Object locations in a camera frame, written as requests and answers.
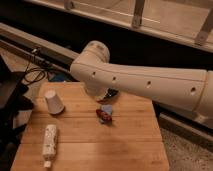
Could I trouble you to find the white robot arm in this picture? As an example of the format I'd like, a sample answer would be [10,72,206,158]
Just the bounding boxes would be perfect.
[70,41,213,119]

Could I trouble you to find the black round bowl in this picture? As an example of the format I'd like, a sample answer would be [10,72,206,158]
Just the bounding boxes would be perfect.
[100,88,118,102]

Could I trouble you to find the red blue toy car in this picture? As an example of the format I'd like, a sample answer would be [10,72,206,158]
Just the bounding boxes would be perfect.
[96,105,112,124]

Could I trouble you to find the blue object on floor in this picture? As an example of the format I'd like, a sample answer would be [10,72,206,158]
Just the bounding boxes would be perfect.
[49,74,65,82]

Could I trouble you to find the white paper cup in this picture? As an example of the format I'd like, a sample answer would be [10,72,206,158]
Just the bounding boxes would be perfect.
[44,90,65,115]

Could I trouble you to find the black cable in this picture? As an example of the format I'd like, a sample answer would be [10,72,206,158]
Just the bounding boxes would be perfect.
[22,46,54,84]

